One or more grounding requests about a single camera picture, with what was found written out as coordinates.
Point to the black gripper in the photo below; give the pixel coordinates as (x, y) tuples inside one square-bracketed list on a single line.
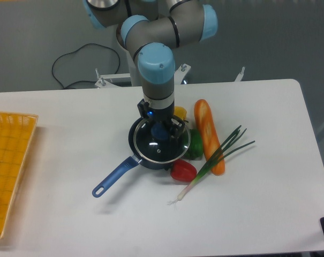
[(174, 125)]

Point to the glass lid with blue knob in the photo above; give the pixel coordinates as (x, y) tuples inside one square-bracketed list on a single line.
[(152, 142)]

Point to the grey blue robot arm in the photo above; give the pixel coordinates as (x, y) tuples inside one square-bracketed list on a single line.
[(149, 39)]

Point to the yellow bell pepper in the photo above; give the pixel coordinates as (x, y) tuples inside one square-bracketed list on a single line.
[(181, 114)]

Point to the orange baguette bread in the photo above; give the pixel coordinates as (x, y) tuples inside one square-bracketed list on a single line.
[(205, 125)]

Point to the green bell pepper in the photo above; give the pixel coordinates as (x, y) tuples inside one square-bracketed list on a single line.
[(195, 149)]

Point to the red bell pepper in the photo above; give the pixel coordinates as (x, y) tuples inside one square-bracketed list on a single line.
[(183, 171)]

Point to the green spring onion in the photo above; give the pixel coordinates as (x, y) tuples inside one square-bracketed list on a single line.
[(216, 158)]

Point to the yellow woven basket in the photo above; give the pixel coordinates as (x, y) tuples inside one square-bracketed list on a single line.
[(16, 133)]

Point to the white metal base frame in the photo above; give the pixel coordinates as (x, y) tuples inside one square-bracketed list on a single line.
[(125, 80)]

